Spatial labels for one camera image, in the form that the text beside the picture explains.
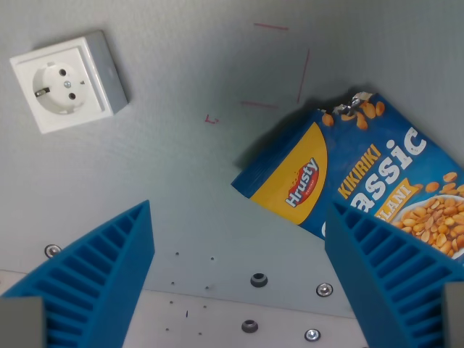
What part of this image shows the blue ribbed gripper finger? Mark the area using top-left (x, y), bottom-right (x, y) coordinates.
top-left (0, 199), bottom-right (156, 348)
top-left (324, 202), bottom-right (464, 348)

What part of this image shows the white wall power socket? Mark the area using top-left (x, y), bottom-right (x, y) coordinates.
top-left (9, 30), bottom-right (129, 136)

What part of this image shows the blue peanut snack bag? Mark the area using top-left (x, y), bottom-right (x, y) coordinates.
top-left (231, 91), bottom-right (464, 262)

